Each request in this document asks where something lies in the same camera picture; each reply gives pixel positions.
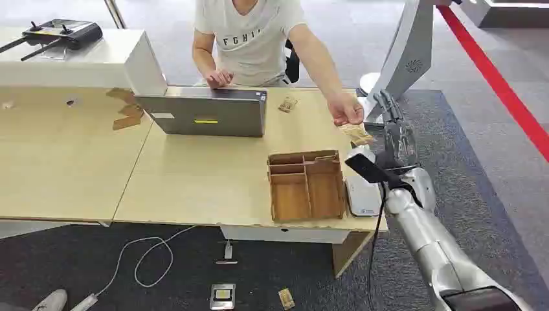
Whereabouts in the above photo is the person's right hand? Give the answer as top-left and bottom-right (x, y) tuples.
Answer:
(205, 68), (235, 89)

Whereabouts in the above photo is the white power adapter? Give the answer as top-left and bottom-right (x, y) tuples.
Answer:
(69, 293), (99, 311)

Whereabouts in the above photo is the black remote controller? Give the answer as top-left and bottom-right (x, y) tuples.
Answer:
(0, 18), (104, 62)

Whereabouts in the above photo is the metal pole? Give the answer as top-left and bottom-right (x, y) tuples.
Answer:
(104, 0), (128, 30)

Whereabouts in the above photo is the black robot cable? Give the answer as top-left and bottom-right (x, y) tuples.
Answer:
(366, 183), (388, 311)

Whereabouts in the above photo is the white charger cable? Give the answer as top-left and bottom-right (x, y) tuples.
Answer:
(94, 225), (199, 298)

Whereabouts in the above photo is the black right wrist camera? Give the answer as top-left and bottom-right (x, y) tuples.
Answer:
(344, 146), (392, 187)

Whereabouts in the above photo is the person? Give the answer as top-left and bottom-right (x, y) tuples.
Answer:
(192, 0), (365, 128)

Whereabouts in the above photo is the pale wooden desk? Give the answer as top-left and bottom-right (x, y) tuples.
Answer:
(113, 86), (390, 280)
(0, 86), (154, 227)

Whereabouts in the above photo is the metal floor socket plate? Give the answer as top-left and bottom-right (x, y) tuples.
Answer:
(209, 283), (237, 311)

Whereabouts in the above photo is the white counter block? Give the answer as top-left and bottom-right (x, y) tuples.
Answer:
(0, 27), (168, 98)

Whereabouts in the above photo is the person's left hand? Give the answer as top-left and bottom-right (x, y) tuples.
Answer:
(326, 91), (365, 128)

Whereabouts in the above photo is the white flat device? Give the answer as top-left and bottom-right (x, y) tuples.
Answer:
(344, 174), (383, 218)

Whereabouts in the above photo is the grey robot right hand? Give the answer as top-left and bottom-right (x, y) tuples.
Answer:
(372, 89), (420, 169)

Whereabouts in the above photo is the red floor tape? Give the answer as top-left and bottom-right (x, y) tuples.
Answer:
(436, 4), (549, 165)

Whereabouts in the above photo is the grey laptop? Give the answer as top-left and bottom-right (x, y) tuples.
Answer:
(133, 86), (268, 139)

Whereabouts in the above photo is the small metal floor stand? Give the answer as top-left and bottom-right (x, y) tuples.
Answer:
(215, 240), (240, 266)

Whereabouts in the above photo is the white kiosk stand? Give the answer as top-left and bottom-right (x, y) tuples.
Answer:
(357, 0), (452, 128)

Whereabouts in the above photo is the wooden compartment box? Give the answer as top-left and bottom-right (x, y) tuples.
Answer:
(266, 149), (348, 224)

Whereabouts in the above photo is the white shoe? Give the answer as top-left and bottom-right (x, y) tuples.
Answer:
(31, 289), (69, 311)

